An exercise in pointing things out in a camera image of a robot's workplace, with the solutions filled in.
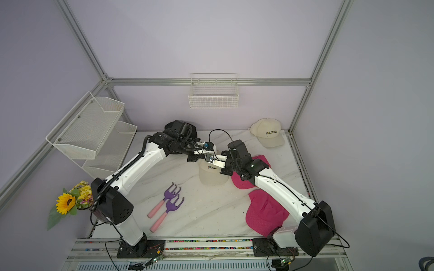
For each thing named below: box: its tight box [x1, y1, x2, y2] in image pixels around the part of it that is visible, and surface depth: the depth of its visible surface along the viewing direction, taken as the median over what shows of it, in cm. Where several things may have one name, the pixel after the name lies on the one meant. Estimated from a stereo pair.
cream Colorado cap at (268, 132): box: [249, 117, 285, 149], surface depth 117 cm
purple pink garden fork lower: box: [149, 194, 185, 233], surface depth 87 cm
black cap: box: [164, 119, 201, 143], surface depth 64 cm
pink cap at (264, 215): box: [245, 189, 290, 238], surface depth 82 cm
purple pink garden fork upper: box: [146, 181, 182, 219], surface depth 90 cm
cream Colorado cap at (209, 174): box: [197, 159, 230, 186], surface depth 98 cm
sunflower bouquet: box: [46, 180, 94, 231], surface depth 64 cm
